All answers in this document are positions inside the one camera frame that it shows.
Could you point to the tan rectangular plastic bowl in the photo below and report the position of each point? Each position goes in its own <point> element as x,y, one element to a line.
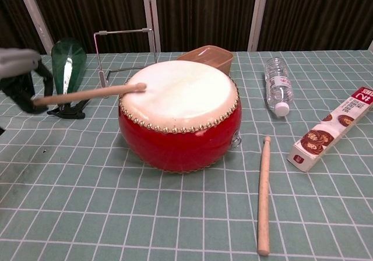
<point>214,57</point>

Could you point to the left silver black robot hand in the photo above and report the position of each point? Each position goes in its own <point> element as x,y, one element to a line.
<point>17,68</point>

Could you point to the wooden drumstick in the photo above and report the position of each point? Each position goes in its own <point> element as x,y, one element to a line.
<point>264,197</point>
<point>87,93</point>

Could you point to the green plastic spray bottle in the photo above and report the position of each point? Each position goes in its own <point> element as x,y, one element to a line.
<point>68,66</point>

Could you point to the white partition frame post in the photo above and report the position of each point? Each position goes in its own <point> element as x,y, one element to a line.
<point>150,10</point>
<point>258,13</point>
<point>33,13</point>

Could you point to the red drum with white skin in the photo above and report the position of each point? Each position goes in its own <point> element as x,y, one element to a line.
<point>177,127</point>

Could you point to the green gridded cutting mat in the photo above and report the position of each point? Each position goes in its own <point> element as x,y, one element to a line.
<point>116,208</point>

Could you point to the long white baking paper box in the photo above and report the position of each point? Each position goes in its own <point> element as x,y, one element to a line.
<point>329,133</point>

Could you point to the clear plastic water bottle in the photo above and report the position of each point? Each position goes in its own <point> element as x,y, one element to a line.
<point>278,83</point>

